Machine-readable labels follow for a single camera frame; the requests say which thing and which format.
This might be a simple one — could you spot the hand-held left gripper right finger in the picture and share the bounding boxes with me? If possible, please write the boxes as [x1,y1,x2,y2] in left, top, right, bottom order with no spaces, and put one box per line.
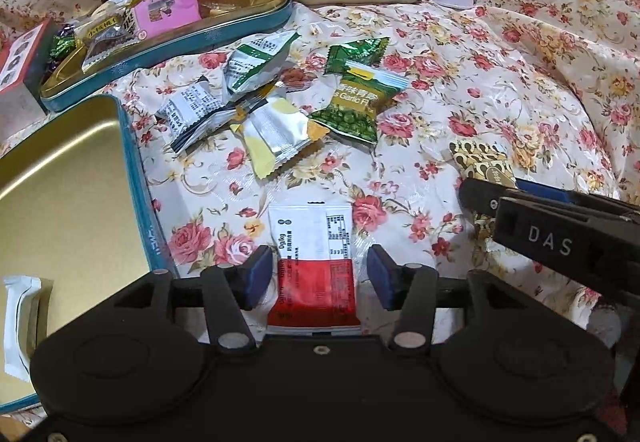
[366,245,523,350]

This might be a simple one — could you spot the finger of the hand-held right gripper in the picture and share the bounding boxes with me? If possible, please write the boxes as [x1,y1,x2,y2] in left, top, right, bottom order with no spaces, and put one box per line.
[459,176,640,223]

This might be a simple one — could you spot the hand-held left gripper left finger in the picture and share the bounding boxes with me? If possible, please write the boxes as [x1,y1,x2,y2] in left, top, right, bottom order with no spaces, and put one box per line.
[112,245,275,354]

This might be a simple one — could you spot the red and white snack packet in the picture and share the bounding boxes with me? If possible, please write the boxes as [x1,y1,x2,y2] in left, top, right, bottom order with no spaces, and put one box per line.
[266,205,362,335]

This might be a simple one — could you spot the leopard print snack packet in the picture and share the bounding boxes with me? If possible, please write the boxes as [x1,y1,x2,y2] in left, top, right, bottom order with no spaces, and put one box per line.
[449,139,517,188]

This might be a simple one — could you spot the yellow and white snack packet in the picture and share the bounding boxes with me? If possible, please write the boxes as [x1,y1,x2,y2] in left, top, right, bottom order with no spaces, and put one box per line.
[230,82,331,180]

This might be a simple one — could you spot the black and white snack packet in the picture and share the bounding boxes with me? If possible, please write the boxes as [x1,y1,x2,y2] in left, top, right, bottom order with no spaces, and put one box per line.
[156,75,238,153]

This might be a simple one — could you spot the teal tin tray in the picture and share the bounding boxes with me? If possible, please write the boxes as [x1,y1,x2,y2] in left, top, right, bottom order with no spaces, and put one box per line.
[0,95,173,413]

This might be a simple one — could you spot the plain white snack packet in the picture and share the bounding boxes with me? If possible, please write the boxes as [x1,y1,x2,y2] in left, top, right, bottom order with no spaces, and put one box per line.
[2,273,43,380]

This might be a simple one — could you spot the teal tin with snacks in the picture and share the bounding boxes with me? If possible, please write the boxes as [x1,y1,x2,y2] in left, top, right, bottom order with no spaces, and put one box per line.
[39,0,293,113]

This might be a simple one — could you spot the floral printed cloth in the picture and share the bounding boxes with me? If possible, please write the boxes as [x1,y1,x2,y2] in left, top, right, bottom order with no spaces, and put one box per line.
[0,0,640,423]

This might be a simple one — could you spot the green pea snack packet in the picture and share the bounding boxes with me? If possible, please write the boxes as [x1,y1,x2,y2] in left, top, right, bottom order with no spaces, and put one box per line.
[307,62,411,145]

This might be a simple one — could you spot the green and white snack packet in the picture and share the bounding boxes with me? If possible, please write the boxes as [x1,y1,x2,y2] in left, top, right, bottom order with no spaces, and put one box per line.
[222,30,301,103]

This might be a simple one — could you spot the pink snack packet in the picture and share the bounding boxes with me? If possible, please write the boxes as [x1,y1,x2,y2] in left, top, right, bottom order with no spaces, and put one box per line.
[132,0,202,36]

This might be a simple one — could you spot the clear walnut snack packet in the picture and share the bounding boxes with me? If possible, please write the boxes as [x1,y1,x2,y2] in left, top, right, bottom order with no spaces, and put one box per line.
[80,5,141,73]

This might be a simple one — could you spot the green foil candy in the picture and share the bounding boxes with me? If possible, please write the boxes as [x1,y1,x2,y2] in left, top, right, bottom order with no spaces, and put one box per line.
[48,22,81,73]

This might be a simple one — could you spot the round biscuit clear packet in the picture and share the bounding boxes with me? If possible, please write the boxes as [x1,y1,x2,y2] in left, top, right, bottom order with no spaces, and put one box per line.
[92,0,138,18]

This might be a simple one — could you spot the red cardboard box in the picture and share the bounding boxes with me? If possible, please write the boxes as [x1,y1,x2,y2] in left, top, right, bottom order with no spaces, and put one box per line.
[0,19,57,143]

